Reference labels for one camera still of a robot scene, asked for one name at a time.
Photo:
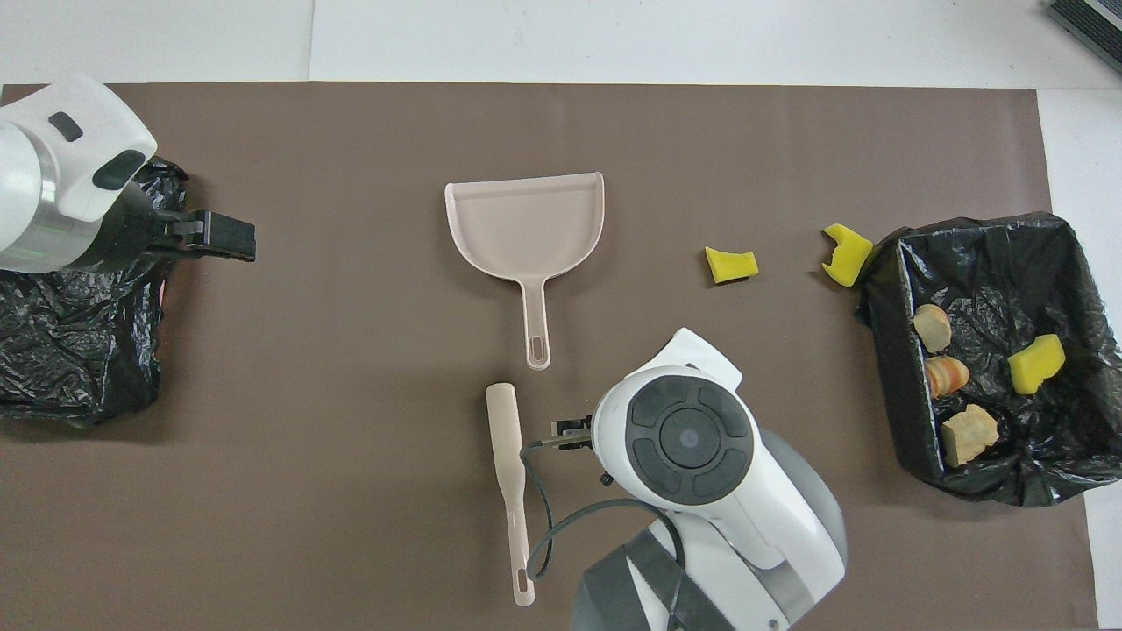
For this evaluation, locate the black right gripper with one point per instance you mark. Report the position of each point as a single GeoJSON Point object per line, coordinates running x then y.
{"type": "Point", "coordinates": [574, 434]}

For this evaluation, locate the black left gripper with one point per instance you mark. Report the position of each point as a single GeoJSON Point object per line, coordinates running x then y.
{"type": "Point", "coordinates": [131, 232]}

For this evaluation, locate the beige hand brush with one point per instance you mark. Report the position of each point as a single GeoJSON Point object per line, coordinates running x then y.
{"type": "Point", "coordinates": [507, 438]}

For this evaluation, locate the beige plastic dustpan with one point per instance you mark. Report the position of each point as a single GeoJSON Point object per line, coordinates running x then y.
{"type": "Point", "coordinates": [526, 228]}

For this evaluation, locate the small tan stone chunk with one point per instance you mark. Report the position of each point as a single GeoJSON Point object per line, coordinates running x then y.
{"type": "Point", "coordinates": [933, 327]}

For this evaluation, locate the large tan stone chunk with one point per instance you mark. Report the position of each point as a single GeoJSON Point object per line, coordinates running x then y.
{"type": "Point", "coordinates": [969, 436]}

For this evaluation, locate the rounded yellow sponge piece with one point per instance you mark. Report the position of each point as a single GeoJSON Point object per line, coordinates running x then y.
{"type": "Point", "coordinates": [1034, 364]}

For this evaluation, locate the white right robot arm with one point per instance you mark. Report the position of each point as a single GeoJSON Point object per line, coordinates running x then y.
{"type": "Point", "coordinates": [692, 438]}

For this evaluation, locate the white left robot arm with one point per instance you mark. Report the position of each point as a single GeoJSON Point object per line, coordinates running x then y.
{"type": "Point", "coordinates": [53, 175]}

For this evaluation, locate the bin wrapped in black bag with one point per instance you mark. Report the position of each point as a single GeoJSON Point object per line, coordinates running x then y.
{"type": "Point", "coordinates": [70, 350]}

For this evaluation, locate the open bin with black bag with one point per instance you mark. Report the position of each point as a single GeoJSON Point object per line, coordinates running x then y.
{"type": "Point", "coordinates": [903, 394]}

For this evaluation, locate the brown paper table mat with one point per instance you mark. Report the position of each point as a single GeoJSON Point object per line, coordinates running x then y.
{"type": "Point", "coordinates": [351, 482]}

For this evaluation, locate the wedge yellow sponge piece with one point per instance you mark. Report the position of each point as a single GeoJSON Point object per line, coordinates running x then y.
{"type": "Point", "coordinates": [729, 265]}

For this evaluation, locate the notched yellow sponge piece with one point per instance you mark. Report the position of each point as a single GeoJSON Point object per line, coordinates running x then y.
{"type": "Point", "coordinates": [848, 258]}

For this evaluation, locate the dark grey slatted device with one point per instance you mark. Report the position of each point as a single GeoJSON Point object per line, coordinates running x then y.
{"type": "Point", "coordinates": [1091, 26]}

